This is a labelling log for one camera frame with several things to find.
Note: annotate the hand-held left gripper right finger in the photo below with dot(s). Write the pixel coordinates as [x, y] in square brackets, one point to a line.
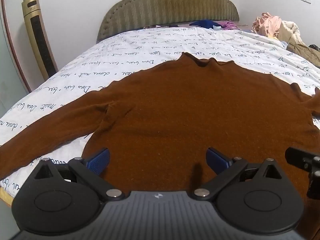
[217, 159]

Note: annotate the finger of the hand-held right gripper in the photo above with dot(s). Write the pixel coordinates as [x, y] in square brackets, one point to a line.
[298, 158]

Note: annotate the pink cloth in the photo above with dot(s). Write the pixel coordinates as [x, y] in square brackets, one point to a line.
[266, 23]

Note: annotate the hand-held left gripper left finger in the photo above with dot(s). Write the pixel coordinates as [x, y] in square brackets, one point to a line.
[100, 159]

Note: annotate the purple cloth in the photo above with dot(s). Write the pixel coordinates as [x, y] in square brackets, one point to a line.
[228, 25]

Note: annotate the gold tower air conditioner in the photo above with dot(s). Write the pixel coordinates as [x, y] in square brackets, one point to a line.
[37, 37]

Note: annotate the brown knit sweater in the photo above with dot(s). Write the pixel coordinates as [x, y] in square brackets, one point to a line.
[190, 110]

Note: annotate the white script-printed bed cover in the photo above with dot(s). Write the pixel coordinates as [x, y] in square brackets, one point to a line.
[140, 47]

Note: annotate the cream padded jacket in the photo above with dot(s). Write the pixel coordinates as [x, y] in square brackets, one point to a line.
[290, 32]

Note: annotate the dark blue cloth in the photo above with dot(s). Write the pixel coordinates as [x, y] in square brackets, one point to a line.
[203, 23]

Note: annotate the olive padded headboard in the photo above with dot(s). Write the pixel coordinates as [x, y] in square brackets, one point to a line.
[172, 2]

